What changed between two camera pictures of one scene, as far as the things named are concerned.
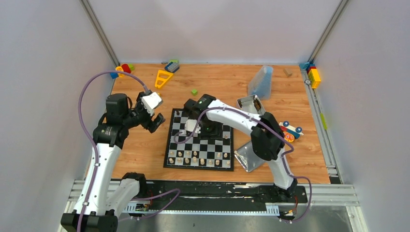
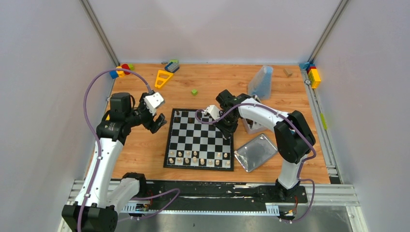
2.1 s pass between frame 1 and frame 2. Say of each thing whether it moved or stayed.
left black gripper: stayed
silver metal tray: stayed
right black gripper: moved
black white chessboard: stayed
